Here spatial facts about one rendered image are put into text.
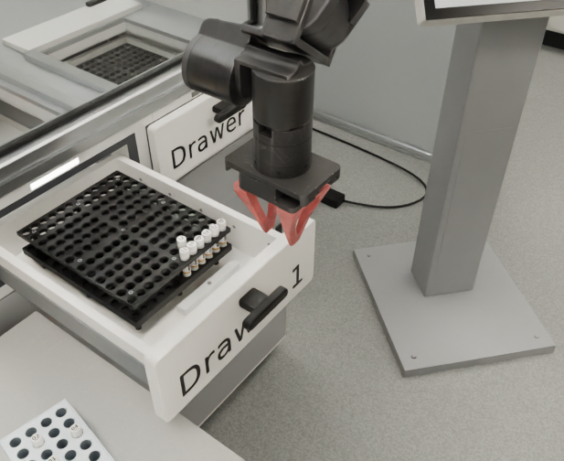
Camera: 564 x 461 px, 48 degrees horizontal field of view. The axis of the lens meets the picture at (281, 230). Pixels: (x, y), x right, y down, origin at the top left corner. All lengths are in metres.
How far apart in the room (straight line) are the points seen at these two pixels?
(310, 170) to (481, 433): 1.25
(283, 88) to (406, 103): 2.02
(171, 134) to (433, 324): 1.12
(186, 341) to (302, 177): 0.22
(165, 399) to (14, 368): 0.28
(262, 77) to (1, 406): 0.55
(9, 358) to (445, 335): 1.28
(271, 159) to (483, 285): 1.52
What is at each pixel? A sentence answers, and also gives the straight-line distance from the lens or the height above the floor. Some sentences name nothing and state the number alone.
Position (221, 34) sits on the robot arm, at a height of 1.20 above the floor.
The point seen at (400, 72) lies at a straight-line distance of 2.53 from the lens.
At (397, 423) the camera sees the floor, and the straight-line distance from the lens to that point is 1.74.
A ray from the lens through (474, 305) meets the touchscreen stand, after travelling 2.00.
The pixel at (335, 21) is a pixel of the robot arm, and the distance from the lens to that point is 0.59.
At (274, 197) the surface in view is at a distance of 0.62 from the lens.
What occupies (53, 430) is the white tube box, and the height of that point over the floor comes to 0.79.
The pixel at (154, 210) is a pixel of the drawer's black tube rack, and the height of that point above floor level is 0.90.
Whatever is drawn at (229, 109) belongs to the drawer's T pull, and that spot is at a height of 0.91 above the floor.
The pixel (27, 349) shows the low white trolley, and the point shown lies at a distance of 0.95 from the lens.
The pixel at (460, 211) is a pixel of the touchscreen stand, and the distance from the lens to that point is 1.79.
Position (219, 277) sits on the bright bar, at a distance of 0.86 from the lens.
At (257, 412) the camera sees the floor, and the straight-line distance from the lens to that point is 1.74.
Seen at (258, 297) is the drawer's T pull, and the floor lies 0.91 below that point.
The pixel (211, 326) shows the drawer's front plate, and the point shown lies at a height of 0.91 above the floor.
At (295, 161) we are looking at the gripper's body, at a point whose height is 1.11.
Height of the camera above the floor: 1.45
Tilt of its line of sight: 41 degrees down
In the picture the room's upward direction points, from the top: straight up
